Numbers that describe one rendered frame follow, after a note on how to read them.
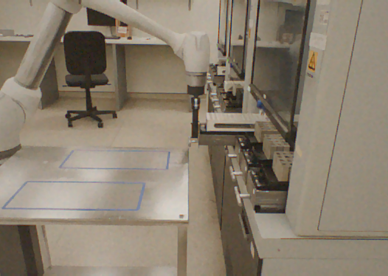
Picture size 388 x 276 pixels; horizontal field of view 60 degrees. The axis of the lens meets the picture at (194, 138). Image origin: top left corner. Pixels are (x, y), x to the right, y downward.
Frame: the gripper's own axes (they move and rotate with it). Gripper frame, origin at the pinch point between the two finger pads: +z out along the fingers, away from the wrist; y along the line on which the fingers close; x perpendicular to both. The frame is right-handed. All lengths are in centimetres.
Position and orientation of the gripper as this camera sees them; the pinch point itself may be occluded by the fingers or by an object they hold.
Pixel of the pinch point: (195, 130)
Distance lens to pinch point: 146.8
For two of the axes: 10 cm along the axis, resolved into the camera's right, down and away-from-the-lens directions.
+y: -0.2, -3.7, 9.3
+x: -10.0, -0.2, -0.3
